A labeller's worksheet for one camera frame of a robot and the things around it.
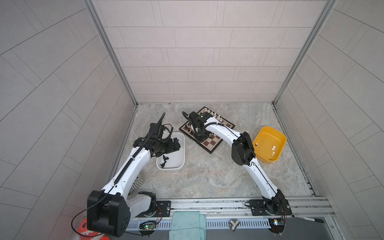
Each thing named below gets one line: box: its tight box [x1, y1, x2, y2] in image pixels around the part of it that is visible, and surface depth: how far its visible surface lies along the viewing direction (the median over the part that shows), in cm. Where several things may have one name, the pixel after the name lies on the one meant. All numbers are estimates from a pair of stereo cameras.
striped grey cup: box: [128, 171, 144, 196], surface depth 75 cm
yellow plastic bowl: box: [253, 126, 287, 164], surface depth 95 cm
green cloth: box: [168, 211, 207, 240], surface depth 68 cm
